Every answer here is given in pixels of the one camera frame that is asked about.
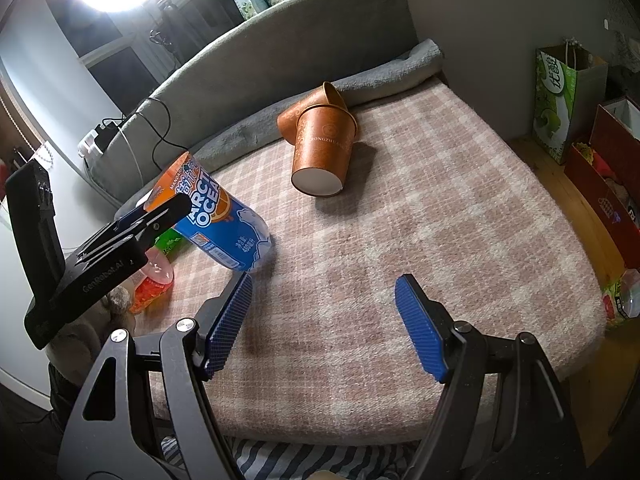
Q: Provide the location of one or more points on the pink plaid seat cover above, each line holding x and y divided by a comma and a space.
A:
432, 191

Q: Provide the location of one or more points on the green paper shopping bag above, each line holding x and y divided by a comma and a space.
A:
569, 85

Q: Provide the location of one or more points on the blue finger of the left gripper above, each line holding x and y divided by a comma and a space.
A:
155, 219

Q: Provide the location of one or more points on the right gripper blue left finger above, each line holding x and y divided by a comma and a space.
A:
192, 351

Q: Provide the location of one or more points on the rolled grey blanket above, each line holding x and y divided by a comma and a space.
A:
277, 122

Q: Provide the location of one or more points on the red orange plastic cup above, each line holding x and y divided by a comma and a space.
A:
152, 280

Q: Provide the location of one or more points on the red cardboard box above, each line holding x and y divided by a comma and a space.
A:
605, 169

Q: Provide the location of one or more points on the black tripod stand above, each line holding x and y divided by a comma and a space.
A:
174, 33

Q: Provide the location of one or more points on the white power strip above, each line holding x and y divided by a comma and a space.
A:
96, 141

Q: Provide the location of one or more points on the green plastic cup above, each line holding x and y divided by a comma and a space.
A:
169, 241

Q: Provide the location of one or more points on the orange patterned cup front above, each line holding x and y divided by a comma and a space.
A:
325, 136

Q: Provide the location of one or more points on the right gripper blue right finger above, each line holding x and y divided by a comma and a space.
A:
454, 353

